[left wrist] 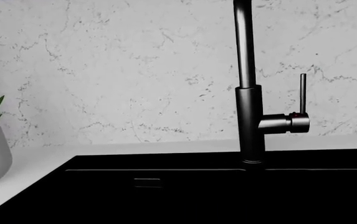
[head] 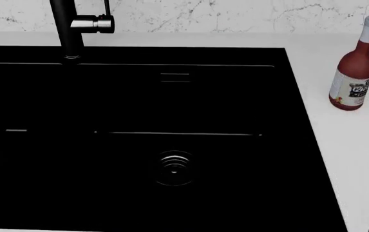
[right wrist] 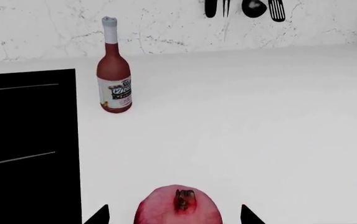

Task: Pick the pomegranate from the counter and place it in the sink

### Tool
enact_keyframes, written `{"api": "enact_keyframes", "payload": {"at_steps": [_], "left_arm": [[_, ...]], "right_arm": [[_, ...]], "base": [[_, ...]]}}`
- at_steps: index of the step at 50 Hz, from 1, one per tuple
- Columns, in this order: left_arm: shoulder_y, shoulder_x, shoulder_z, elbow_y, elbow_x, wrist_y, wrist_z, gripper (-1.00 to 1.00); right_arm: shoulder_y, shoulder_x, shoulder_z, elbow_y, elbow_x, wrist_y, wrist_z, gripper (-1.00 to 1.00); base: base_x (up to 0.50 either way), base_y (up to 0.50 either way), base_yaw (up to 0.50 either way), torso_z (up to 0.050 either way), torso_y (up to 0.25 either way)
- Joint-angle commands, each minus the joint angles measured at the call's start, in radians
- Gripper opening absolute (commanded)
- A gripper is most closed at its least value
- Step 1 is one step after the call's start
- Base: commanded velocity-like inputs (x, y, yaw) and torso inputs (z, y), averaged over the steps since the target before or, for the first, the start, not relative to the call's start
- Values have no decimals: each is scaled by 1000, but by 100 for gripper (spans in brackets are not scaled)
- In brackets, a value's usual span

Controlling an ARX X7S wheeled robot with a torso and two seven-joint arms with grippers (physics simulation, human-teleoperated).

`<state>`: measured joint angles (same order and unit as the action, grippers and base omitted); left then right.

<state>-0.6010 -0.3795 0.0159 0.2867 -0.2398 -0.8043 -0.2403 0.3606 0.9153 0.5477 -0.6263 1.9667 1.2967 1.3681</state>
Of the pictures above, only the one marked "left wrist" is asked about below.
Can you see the black kitchen sink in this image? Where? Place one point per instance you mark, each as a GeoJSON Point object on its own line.
{"type": "Point", "coordinates": [165, 198]}

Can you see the dark metal faucet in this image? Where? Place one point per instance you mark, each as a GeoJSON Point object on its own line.
{"type": "Point", "coordinates": [249, 121]}

